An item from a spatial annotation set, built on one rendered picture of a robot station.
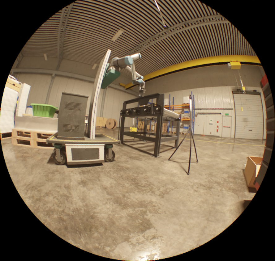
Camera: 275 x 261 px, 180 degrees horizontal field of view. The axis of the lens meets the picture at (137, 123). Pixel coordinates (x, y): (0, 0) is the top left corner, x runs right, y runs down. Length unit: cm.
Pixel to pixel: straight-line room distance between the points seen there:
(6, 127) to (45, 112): 127
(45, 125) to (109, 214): 174
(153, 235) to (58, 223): 50
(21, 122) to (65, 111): 138
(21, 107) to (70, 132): 278
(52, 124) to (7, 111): 147
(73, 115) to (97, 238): 106
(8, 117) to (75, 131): 215
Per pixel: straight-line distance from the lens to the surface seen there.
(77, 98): 108
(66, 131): 107
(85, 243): 58
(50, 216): 70
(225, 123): 1047
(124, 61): 131
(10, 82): 284
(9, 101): 277
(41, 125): 199
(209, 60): 881
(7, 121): 276
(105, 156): 122
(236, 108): 1101
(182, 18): 853
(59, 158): 116
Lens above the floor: 54
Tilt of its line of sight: 1 degrees up
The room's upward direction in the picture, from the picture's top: 5 degrees clockwise
